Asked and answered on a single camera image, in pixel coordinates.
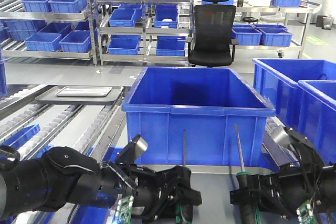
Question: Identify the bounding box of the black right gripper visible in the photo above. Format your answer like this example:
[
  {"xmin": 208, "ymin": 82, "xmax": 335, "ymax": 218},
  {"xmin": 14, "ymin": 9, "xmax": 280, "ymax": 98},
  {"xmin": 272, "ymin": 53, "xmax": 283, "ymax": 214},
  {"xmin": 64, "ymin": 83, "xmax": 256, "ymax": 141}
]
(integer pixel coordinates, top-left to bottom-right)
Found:
[{"xmin": 230, "ymin": 173, "xmax": 291, "ymax": 218}]

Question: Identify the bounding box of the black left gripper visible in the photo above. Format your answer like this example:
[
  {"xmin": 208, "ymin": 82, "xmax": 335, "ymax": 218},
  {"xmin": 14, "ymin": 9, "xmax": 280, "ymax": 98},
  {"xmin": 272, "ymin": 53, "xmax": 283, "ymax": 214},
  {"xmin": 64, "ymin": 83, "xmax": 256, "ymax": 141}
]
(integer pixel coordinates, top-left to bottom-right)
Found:
[{"xmin": 131, "ymin": 165, "xmax": 202, "ymax": 221}]

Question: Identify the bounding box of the screwdriver steel shaft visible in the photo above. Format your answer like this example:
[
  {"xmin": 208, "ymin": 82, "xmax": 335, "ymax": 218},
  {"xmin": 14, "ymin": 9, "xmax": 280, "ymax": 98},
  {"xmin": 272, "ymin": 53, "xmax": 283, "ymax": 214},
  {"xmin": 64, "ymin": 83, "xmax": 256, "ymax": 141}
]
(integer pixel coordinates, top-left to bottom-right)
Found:
[{"xmin": 175, "ymin": 129, "xmax": 194, "ymax": 224}]

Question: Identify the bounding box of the screwdriver blue-tipped shaft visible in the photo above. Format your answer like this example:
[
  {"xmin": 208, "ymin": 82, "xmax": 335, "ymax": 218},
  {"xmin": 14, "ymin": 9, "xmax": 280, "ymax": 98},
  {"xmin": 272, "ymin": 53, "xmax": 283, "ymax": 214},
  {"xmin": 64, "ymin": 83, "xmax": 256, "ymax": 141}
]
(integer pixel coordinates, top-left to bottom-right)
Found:
[{"xmin": 234, "ymin": 124, "xmax": 260, "ymax": 224}]

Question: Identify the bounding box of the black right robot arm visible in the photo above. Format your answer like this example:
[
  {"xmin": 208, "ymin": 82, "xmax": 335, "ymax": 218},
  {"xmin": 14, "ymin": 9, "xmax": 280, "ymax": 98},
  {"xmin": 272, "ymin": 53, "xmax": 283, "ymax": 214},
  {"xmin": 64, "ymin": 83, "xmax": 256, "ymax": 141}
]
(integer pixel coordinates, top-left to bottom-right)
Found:
[{"xmin": 230, "ymin": 126, "xmax": 335, "ymax": 223}]

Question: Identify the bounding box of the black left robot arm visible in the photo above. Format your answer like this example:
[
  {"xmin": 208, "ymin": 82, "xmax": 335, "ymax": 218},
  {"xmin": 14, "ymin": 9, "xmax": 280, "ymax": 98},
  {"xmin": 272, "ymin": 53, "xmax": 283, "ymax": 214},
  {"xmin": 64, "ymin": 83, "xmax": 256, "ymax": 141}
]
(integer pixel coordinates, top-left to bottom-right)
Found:
[{"xmin": 1, "ymin": 135, "xmax": 202, "ymax": 223}]

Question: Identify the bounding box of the silver tray on dark tray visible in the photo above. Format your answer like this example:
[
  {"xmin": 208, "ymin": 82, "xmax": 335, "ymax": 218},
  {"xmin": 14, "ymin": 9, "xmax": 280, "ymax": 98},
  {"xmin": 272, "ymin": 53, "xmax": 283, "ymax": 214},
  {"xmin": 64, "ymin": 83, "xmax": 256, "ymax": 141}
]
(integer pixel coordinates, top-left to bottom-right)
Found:
[{"xmin": 56, "ymin": 86, "xmax": 112, "ymax": 97}]

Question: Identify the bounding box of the dark grey tray on rollers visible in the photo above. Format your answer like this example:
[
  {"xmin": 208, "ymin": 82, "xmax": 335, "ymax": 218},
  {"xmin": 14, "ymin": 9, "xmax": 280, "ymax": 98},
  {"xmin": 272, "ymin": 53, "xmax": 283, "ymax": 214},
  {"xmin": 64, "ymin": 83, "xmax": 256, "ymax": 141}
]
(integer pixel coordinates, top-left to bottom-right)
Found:
[{"xmin": 35, "ymin": 86, "xmax": 124, "ymax": 105}]

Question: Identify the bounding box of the blue bin right front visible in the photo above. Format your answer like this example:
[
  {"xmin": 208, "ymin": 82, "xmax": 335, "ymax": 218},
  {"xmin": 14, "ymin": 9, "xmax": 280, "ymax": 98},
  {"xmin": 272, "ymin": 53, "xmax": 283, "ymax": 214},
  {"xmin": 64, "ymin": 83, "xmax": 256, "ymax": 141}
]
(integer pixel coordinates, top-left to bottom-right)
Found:
[{"xmin": 298, "ymin": 80, "xmax": 335, "ymax": 164}]

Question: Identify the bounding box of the central blue plastic bin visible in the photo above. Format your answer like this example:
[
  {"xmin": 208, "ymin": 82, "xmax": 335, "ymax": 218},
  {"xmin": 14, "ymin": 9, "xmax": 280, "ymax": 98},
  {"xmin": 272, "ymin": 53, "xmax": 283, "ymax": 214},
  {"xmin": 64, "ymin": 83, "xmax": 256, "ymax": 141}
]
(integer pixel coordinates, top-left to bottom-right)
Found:
[{"xmin": 122, "ymin": 67, "xmax": 275, "ymax": 166}]

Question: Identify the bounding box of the blue bin right rear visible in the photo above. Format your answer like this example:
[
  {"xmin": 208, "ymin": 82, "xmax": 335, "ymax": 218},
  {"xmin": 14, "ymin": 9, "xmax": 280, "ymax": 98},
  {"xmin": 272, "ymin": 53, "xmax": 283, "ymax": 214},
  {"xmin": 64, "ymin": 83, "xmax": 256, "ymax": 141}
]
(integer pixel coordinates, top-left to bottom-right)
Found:
[{"xmin": 253, "ymin": 58, "xmax": 335, "ymax": 130}]

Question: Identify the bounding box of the black mesh office chair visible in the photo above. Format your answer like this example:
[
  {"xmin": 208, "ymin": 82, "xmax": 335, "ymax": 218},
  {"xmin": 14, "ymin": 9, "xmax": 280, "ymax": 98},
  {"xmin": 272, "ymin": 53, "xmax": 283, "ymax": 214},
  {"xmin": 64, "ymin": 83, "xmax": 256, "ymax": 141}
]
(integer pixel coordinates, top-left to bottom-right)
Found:
[{"xmin": 186, "ymin": 0, "xmax": 239, "ymax": 68}]

